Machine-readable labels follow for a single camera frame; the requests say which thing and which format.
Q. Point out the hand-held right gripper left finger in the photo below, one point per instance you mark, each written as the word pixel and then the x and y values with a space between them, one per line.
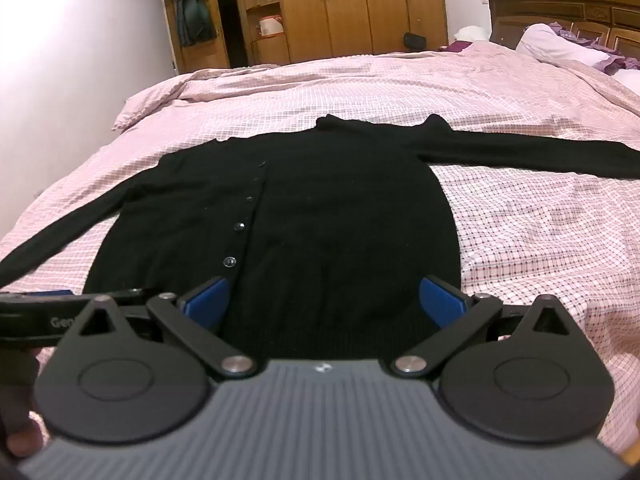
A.
pixel 207 302

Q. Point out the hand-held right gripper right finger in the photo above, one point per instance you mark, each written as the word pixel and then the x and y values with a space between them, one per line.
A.
pixel 440 304

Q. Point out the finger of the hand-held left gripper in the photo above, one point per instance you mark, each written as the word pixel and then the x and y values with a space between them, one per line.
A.
pixel 47 293

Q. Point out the black button cardigan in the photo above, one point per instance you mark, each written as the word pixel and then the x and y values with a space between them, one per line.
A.
pixel 325 210

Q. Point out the person's left hand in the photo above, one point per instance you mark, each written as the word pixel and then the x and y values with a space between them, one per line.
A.
pixel 22 435

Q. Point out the pink checked bed cover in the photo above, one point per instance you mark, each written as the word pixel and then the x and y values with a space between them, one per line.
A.
pixel 525 235

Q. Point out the wooden coat rack panel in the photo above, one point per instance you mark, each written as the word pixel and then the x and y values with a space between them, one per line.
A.
pixel 220 57

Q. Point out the magenta cloth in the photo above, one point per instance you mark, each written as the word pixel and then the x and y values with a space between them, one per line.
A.
pixel 457 46

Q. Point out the wooden shelf unit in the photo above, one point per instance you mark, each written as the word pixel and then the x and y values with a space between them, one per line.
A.
pixel 272 51

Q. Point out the small black pouch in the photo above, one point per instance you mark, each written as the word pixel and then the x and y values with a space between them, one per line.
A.
pixel 414 41

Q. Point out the white cloth bundle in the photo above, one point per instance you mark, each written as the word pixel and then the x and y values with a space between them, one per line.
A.
pixel 471 33

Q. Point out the pale pink pillow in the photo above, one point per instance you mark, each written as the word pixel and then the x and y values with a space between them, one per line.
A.
pixel 545 42

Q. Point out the pink storage container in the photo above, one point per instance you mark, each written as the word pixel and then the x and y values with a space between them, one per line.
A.
pixel 270 26

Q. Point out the white pillow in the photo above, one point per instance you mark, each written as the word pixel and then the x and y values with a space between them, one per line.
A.
pixel 629 82

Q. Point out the dark hanging jackets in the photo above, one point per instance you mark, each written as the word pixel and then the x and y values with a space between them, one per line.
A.
pixel 192 10

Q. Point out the purple ruffled cloth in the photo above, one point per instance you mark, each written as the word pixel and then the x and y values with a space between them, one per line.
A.
pixel 616 63

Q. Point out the wooden wardrobe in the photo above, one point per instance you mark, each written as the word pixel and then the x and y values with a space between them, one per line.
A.
pixel 350 10

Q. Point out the dark wooden headboard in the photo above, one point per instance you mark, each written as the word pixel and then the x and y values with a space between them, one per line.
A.
pixel 575 0

